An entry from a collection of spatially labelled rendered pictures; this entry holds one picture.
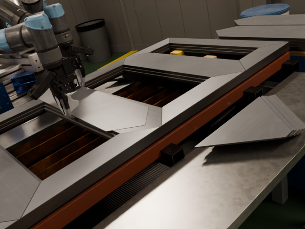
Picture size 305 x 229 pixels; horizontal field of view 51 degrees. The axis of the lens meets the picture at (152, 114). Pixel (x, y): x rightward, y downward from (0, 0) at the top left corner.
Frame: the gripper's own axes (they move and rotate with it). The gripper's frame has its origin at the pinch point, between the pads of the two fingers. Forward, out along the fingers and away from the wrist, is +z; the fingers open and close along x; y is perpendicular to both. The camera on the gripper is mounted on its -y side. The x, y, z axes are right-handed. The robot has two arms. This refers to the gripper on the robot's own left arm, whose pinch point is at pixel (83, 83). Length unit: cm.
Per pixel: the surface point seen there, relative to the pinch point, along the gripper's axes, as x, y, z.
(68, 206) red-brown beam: 62, 44, 6
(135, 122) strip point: 52, 12, 1
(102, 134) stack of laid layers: 43.9, 20.4, 3.1
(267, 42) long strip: 53, -65, 1
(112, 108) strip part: 35.9, 9.5, 0.8
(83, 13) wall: -370, -218, 17
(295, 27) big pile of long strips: 55, -88, 1
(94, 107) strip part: 26.8, 11.8, 0.8
